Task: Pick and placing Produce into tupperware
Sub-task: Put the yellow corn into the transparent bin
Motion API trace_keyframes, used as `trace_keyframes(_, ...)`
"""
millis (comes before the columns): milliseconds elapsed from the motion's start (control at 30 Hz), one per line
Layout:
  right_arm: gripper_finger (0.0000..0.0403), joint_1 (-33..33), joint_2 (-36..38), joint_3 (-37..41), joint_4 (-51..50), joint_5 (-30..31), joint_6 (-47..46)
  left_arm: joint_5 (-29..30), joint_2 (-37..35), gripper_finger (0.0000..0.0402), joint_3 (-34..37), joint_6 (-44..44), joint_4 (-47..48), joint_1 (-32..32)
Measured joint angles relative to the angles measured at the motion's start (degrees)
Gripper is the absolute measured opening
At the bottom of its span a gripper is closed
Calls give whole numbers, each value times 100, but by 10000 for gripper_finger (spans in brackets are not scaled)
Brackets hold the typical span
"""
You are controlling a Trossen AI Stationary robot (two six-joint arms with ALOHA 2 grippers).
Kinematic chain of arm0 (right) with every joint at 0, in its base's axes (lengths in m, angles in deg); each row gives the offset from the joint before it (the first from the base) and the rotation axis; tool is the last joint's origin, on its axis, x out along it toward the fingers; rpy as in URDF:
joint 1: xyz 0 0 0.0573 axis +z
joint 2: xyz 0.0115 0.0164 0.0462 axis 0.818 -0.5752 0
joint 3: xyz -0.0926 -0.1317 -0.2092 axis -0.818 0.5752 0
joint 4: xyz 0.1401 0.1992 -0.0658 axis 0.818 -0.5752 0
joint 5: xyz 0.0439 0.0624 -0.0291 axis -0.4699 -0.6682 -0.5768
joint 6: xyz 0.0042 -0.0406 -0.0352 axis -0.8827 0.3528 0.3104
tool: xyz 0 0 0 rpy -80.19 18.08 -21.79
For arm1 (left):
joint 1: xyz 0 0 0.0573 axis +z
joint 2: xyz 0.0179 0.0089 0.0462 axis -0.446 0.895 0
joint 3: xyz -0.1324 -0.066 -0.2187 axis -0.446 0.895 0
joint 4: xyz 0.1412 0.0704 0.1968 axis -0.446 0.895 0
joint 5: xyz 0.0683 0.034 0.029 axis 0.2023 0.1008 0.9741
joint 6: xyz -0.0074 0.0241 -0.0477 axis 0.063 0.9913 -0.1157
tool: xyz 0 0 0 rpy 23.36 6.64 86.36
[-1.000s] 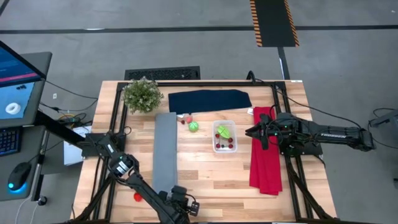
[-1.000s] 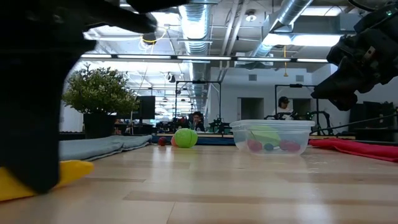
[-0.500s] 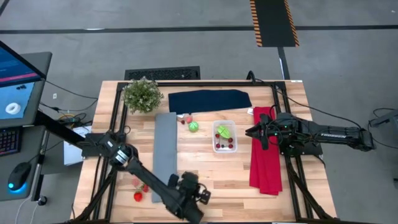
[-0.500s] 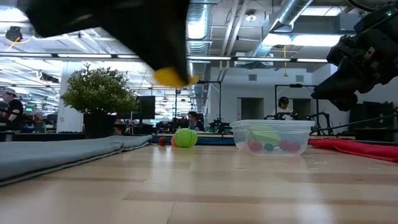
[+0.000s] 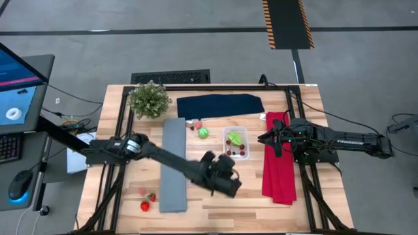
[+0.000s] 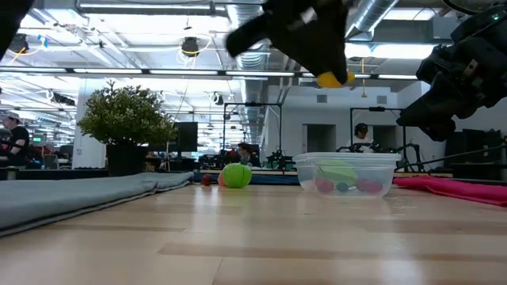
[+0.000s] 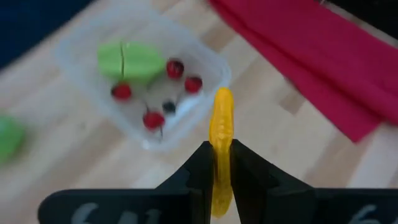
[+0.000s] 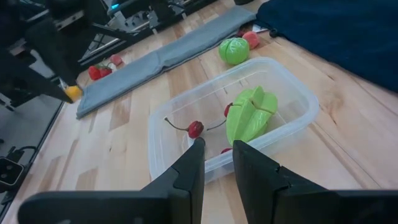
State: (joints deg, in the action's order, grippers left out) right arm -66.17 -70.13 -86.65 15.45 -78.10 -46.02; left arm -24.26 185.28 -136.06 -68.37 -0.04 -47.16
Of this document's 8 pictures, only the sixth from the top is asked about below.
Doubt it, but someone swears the silver ventilation duct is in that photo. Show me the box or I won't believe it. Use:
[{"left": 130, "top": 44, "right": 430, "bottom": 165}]
[
  {"left": 344, "top": 0, "right": 400, "bottom": 40},
  {"left": 229, "top": 3, "right": 274, "bottom": 104}
]

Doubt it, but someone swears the green toy lettuce leaf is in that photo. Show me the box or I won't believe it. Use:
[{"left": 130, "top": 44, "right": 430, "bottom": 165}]
[{"left": 315, "top": 158, "right": 359, "bottom": 188}]

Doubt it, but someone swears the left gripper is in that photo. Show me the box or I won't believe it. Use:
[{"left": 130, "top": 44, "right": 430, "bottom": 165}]
[{"left": 225, "top": 0, "right": 350, "bottom": 85}]

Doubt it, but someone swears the grey towel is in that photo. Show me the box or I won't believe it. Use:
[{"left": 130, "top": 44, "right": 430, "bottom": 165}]
[{"left": 0, "top": 170, "right": 194, "bottom": 238}]

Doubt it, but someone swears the black aluminium frame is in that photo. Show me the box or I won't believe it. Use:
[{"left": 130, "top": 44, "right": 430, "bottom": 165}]
[{"left": 0, "top": 165, "right": 110, "bottom": 182}]

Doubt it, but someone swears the person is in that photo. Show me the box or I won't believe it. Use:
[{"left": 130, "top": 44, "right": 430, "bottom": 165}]
[
  {"left": 346, "top": 122, "right": 375, "bottom": 154},
  {"left": 236, "top": 142, "right": 258, "bottom": 167},
  {"left": 0, "top": 111, "right": 31, "bottom": 167}
]

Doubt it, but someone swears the black ceiling device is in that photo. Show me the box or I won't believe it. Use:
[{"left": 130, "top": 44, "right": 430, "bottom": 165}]
[
  {"left": 181, "top": 36, "right": 200, "bottom": 57},
  {"left": 6, "top": 32, "right": 30, "bottom": 55}
]

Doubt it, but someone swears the yellow toy banana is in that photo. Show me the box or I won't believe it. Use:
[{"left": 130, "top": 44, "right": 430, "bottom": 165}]
[{"left": 315, "top": 69, "right": 356, "bottom": 89}]

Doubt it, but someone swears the red towel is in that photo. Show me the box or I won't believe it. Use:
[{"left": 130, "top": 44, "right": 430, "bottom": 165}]
[{"left": 392, "top": 176, "right": 507, "bottom": 207}]

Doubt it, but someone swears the black background monitor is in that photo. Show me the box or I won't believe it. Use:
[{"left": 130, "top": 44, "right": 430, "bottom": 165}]
[{"left": 173, "top": 121, "right": 199, "bottom": 154}]

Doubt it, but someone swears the long black cable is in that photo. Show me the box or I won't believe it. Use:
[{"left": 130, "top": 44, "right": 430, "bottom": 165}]
[{"left": 394, "top": 142, "right": 507, "bottom": 172}]

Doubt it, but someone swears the green toy ball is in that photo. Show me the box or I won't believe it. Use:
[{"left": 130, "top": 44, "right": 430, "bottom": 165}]
[{"left": 221, "top": 162, "right": 254, "bottom": 189}]

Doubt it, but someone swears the clear plastic tupperware container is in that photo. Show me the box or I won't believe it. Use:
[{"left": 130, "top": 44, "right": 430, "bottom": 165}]
[{"left": 292, "top": 151, "right": 402, "bottom": 199}]

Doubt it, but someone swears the black background camera frame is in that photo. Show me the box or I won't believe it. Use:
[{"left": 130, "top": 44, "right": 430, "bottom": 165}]
[
  {"left": 349, "top": 105, "right": 407, "bottom": 154},
  {"left": 223, "top": 101, "right": 284, "bottom": 171}
]

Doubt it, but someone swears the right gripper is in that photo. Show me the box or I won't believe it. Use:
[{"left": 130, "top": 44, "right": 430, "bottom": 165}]
[{"left": 395, "top": 3, "right": 507, "bottom": 143}]

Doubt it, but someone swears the green potted plant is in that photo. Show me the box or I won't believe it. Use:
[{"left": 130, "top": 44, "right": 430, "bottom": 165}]
[{"left": 77, "top": 81, "right": 178, "bottom": 178}]

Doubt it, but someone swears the black background cabinet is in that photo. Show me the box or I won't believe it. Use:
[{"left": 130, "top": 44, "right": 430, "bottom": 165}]
[{"left": 445, "top": 128, "right": 507, "bottom": 181}]

